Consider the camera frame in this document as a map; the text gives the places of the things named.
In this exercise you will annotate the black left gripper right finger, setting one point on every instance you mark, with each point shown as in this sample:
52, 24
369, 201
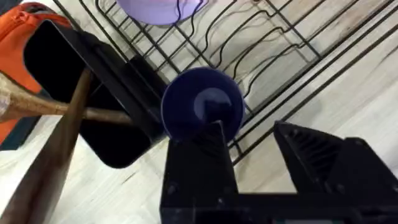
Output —
326, 165

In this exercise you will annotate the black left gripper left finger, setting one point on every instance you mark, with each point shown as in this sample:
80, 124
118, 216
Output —
199, 168

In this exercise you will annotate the dark blue cup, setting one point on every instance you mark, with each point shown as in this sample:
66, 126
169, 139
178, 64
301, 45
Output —
186, 105

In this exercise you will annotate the black cutlery holder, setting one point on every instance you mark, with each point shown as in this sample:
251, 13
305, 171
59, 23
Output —
93, 93

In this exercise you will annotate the wooden spatula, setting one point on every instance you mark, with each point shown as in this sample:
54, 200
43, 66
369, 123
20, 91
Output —
46, 161

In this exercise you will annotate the lilac plate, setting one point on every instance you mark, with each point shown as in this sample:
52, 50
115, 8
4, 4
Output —
158, 11

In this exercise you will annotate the wooden spoon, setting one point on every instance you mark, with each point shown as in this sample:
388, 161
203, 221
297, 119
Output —
37, 105

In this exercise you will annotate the orange bag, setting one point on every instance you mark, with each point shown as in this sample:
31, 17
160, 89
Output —
15, 46

